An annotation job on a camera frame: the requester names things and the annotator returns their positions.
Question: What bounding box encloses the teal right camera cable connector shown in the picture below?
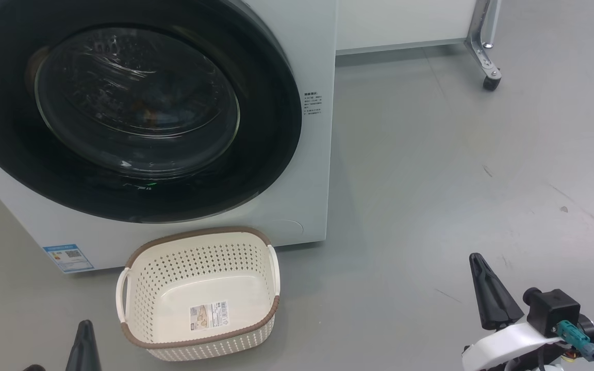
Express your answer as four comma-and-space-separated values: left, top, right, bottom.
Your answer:
556, 319, 594, 371

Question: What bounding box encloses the black round glass washer door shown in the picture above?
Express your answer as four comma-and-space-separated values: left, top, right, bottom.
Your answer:
0, 0, 303, 224

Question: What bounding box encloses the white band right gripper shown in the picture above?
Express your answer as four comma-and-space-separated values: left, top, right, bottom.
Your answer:
462, 252, 568, 371

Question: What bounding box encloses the cream perforated laundry basket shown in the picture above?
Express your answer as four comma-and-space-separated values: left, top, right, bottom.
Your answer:
115, 226, 281, 362

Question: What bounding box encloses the paper basket label sticker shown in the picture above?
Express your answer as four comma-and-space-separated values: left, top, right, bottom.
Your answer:
190, 301, 230, 331

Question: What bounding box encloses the white front-load washing machine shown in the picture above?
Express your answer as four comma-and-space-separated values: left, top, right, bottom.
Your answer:
0, 0, 337, 274

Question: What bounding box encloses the metal partition leg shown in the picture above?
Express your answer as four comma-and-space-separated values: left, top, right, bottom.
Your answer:
465, 0, 502, 80

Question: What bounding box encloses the blue energy label sticker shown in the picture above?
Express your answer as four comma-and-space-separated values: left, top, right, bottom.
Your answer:
43, 244, 94, 273

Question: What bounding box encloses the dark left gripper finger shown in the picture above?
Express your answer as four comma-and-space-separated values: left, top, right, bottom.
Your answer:
85, 319, 103, 371
65, 321, 86, 371

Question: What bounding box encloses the white partition panel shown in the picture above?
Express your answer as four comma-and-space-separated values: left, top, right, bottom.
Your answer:
336, 0, 478, 55

